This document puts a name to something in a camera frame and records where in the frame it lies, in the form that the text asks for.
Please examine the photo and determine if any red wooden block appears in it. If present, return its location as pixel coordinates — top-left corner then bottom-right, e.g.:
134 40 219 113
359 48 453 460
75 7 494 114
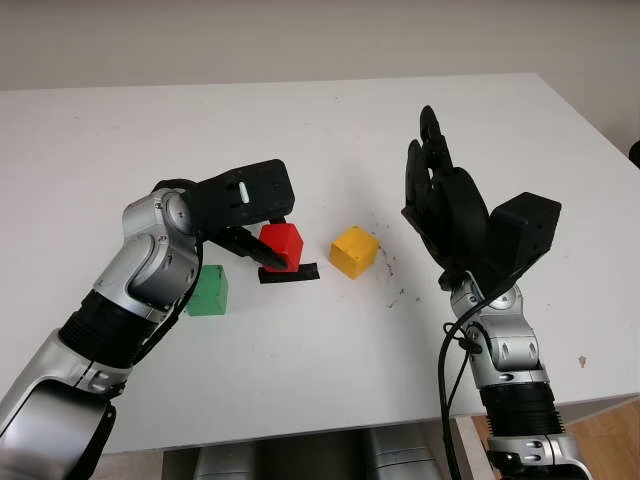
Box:
258 223 305 274

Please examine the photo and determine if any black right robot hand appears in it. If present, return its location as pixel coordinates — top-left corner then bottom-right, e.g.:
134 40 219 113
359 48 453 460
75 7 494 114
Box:
401 104 494 290

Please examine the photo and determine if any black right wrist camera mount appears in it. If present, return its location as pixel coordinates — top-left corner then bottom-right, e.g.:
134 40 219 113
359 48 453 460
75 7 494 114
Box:
482 191 562 292

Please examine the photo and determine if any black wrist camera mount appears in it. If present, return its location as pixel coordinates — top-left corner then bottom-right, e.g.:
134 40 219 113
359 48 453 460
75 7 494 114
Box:
482 191 562 292
183 159 296 237

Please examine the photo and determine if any grey robot thigh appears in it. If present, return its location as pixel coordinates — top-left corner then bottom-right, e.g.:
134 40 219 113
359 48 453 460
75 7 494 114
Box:
367 424 446 480
192 442 266 480

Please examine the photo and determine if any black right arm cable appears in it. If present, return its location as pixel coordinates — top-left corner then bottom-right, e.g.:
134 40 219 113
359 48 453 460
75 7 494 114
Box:
438 279 507 480

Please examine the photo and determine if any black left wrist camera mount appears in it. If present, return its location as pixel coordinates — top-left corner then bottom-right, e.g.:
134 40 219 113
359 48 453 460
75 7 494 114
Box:
183 159 296 237

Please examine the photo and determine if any black tape strip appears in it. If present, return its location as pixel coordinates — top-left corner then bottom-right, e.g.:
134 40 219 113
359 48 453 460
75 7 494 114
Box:
258 262 320 286

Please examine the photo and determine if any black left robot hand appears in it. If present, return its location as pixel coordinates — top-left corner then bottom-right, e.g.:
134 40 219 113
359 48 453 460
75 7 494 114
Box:
202 215 290 271

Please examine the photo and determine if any yellow wooden block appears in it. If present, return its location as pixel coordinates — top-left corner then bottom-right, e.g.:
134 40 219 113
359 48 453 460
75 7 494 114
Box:
329 226 381 280

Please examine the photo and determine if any green wooden block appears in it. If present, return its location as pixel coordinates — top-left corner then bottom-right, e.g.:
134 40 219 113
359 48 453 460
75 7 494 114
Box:
187 264 231 318

